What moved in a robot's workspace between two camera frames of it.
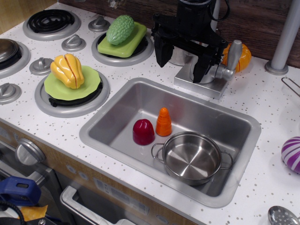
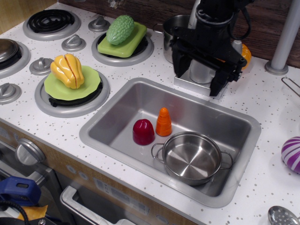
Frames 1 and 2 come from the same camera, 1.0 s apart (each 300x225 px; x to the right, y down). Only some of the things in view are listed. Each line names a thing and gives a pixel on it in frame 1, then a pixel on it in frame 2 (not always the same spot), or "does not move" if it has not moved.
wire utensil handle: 291,89 does not move
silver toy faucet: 215,83 does not move
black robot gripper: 191,27 → 207,40
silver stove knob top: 99,25 does not move
